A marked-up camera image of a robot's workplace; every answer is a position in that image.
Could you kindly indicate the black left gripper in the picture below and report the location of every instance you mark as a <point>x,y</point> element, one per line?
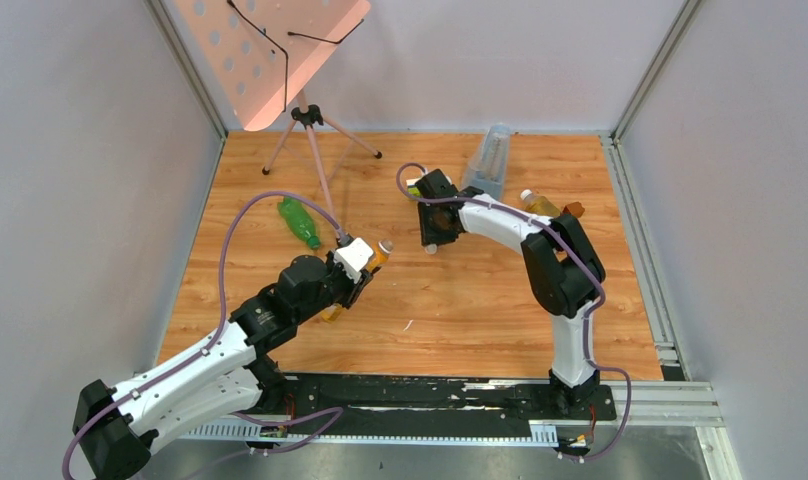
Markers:
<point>362,286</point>

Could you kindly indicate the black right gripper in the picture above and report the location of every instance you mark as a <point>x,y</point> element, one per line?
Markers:
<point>432,236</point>

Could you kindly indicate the yellow blue milk tea bottle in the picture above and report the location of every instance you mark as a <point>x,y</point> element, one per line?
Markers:
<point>382,250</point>

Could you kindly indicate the green plastic bottle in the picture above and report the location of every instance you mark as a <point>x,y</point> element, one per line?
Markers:
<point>299,222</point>

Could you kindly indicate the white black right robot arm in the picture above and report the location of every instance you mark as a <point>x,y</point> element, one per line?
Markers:
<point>564,272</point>

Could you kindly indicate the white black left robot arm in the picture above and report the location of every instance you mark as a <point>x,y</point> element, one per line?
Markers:
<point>120,427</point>

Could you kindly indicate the clear blue detergent bottle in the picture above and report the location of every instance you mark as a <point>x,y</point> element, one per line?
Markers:
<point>486,170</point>

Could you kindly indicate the red yellow tea bottle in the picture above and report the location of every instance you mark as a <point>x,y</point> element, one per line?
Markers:
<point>535,203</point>

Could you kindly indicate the brown small block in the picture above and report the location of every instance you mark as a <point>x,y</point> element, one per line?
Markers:
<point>575,209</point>

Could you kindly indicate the pink music stand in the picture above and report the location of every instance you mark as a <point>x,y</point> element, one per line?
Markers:
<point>262,55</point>

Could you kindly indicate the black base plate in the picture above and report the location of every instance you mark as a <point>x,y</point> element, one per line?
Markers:
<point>428,407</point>

